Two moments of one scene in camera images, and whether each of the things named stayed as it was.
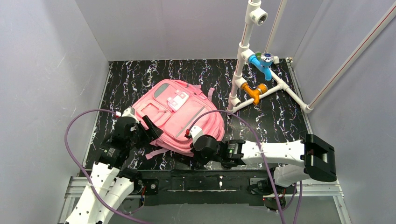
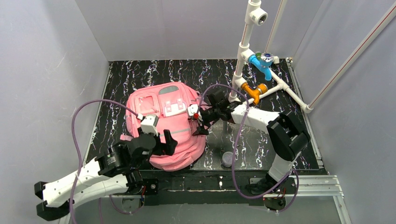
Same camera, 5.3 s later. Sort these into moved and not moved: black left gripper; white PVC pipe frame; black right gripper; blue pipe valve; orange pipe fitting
Moved: black right gripper; black left gripper
Not moved: white PVC pipe frame; orange pipe fitting; blue pipe valve
